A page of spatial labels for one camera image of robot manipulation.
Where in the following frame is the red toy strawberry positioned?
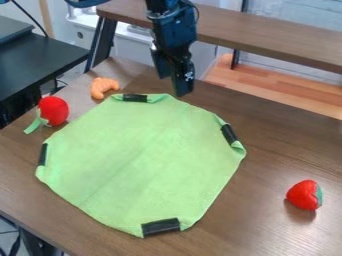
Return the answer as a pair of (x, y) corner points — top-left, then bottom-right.
(284, 179), (324, 212)

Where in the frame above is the red plush tomato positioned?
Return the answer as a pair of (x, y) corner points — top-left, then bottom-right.
(22, 95), (71, 136)

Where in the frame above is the orange toy croissant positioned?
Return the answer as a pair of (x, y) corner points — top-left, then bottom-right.
(89, 77), (122, 101)

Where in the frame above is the wooden bench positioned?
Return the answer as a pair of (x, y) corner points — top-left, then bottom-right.
(84, 0), (342, 75)

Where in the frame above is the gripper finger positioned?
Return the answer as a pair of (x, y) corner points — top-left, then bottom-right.
(168, 53), (197, 98)
(149, 49), (174, 80)

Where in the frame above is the black table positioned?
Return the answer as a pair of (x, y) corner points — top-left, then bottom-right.
(0, 15), (91, 129)

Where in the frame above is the green cloth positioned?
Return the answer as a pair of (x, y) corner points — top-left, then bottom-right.
(34, 93), (248, 239)

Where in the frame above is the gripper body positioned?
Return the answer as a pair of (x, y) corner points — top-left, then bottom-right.
(146, 3), (200, 58)

